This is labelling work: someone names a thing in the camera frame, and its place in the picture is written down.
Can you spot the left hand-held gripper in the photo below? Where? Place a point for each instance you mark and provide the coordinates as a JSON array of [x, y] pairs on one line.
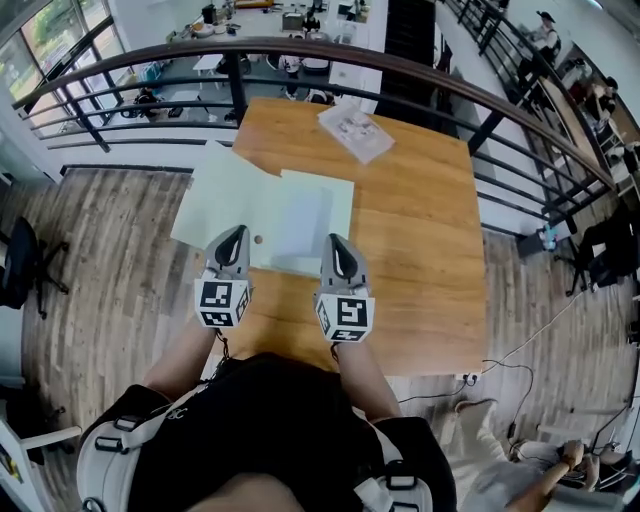
[[216, 302]]

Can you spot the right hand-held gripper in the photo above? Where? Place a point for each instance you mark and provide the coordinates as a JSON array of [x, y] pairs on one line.
[[352, 315]]

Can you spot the person's right forearm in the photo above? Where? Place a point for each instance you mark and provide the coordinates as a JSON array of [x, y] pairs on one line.
[[365, 380]]

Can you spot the person's left forearm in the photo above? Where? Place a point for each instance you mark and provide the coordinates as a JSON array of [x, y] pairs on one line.
[[177, 360]]

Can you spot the white paper sheet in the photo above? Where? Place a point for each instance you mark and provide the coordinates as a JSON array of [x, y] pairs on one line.
[[305, 225]]

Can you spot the wooden table white legs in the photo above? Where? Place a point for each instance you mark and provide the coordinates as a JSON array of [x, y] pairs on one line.
[[420, 280]]

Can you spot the clear sleeve of papers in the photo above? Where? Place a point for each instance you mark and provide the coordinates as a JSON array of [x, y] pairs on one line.
[[357, 132]]

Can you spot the white power strip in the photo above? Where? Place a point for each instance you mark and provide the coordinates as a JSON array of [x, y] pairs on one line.
[[470, 378]]

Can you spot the person's black shirt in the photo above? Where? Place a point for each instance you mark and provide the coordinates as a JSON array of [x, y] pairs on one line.
[[270, 425]]

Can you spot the grey trash bin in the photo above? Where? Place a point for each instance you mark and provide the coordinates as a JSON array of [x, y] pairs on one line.
[[537, 242]]

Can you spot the black office chair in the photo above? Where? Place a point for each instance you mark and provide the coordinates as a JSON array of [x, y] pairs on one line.
[[20, 265], [610, 255]]

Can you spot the black railing wooden handrail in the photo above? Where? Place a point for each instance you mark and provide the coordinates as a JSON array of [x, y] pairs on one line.
[[300, 50]]

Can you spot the person's white harness vest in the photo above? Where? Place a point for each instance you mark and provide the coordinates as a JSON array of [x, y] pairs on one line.
[[97, 470]]

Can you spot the black framed window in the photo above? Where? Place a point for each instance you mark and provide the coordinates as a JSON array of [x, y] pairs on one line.
[[45, 45]]

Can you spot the white desk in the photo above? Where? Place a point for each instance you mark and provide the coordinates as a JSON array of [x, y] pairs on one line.
[[25, 460]]

